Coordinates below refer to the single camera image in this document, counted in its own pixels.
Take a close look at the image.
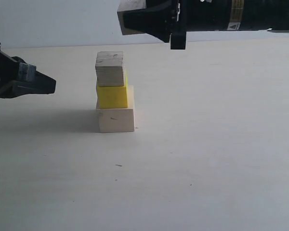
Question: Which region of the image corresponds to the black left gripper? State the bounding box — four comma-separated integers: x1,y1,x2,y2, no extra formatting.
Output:
0,43,56,98

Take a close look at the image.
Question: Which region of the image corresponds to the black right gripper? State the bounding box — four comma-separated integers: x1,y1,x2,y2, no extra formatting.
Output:
117,0,187,50

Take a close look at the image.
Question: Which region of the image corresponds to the medium plywood cube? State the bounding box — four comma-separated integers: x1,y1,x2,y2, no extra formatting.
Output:
95,51,125,87

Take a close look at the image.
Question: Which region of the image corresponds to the yellow cube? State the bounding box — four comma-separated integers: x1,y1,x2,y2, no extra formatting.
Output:
96,71,128,109

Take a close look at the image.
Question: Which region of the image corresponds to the large pale wooden cube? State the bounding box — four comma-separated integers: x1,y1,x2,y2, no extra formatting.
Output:
96,85,135,133

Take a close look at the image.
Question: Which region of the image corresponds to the small wooden cube with knot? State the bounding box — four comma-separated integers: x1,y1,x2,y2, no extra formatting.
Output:
118,0,146,12

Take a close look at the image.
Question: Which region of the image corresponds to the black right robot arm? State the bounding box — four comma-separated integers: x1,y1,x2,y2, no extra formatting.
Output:
117,0,289,50

